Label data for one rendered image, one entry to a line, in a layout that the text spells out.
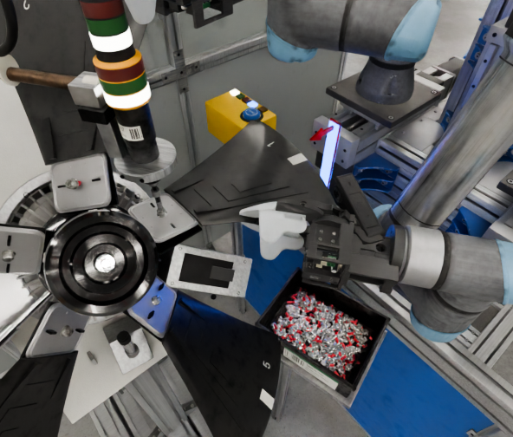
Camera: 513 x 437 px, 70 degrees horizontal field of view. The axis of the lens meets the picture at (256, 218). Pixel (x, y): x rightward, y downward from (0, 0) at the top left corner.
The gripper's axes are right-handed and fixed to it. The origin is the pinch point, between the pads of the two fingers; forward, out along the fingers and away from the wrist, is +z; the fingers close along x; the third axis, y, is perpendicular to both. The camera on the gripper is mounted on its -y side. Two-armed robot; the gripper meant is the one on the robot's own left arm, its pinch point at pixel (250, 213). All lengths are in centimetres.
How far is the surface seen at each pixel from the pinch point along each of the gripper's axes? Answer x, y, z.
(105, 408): 108, 22, 54
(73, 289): -5.1, 17.5, 15.4
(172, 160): -11.8, 2.9, 7.9
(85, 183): -8.2, 5.5, 19.0
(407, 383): 56, 2, -38
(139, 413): 108, 20, 41
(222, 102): 15.3, -42.3, 18.1
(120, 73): -22.8, 3.4, 10.1
